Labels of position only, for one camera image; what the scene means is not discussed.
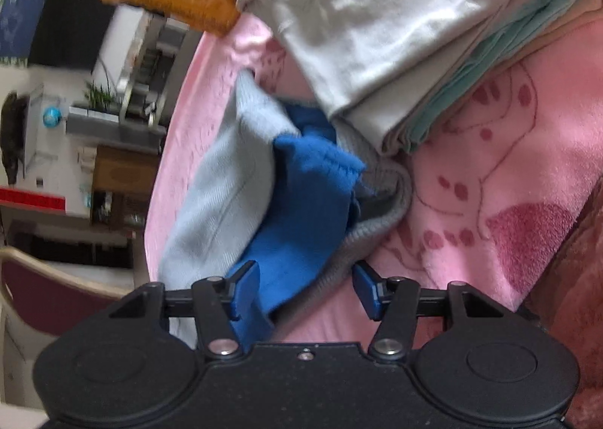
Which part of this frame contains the blue and grey sweater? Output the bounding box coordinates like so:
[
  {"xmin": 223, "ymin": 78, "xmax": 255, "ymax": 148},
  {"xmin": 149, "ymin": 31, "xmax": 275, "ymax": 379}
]
[{"xmin": 158, "ymin": 69, "xmax": 415, "ymax": 345}]

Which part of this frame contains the stack of folded clothes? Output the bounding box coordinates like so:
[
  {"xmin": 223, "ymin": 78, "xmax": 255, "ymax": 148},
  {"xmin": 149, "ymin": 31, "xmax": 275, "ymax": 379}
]
[{"xmin": 237, "ymin": 0, "xmax": 595, "ymax": 121}]

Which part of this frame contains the grey television stand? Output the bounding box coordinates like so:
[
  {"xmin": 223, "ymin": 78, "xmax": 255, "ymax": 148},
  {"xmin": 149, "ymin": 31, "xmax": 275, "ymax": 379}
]
[{"xmin": 66, "ymin": 10, "xmax": 199, "ymax": 147}]

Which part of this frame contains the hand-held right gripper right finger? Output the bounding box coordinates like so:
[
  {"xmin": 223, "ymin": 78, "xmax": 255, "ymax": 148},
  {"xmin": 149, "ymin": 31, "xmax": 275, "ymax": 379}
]
[{"xmin": 352, "ymin": 260, "xmax": 508, "ymax": 362}]

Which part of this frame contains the blue patterned cloth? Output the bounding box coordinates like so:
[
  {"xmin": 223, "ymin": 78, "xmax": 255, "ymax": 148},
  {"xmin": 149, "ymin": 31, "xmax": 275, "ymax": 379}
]
[{"xmin": 0, "ymin": 0, "xmax": 71, "ymax": 65}]

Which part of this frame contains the red door couplet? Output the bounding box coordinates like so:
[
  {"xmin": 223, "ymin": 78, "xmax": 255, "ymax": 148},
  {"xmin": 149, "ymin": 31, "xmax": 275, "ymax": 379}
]
[{"xmin": 0, "ymin": 188, "xmax": 66, "ymax": 212}]

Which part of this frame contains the wooden cabinet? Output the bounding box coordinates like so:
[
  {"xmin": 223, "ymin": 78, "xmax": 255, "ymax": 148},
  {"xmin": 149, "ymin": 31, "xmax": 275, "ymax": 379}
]
[{"xmin": 89, "ymin": 144, "xmax": 161, "ymax": 232}]

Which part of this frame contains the black television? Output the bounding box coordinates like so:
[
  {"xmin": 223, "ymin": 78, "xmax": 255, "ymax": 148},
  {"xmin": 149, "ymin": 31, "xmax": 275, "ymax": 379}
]
[{"xmin": 28, "ymin": 0, "xmax": 147, "ymax": 74}]

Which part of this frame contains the peach folded garment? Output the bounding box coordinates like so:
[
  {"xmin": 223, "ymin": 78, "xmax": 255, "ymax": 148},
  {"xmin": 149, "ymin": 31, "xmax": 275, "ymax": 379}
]
[{"xmin": 415, "ymin": 0, "xmax": 603, "ymax": 152}]

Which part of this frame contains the cream folded garment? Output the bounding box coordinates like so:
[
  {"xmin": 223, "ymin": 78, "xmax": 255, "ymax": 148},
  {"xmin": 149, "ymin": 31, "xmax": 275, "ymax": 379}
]
[{"xmin": 346, "ymin": 26, "xmax": 476, "ymax": 157}]

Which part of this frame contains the brown plush sofa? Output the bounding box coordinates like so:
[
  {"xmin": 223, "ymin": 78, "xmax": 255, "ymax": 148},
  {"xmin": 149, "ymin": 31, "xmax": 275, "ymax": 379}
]
[{"xmin": 523, "ymin": 194, "xmax": 603, "ymax": 429}]

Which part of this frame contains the green potted plant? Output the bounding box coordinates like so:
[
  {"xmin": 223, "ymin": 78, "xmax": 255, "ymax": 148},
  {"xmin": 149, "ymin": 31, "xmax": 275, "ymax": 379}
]
[{"xmin": 84, "ymin": 71, "xmax": 121, "ymax": 113}]

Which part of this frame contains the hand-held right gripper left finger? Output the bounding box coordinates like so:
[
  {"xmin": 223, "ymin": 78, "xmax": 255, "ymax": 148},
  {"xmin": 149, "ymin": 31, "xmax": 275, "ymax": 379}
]
[{"xmin": 101, "ymin": 260, "xmax": 261, "ymax": 360}]

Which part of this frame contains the large maroon banquet chair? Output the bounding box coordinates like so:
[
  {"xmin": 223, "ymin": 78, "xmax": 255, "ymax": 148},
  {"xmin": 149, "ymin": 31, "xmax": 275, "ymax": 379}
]
[{"xmin": 0, "ymin": 244, "xmax": 144, "ymax": 411}]

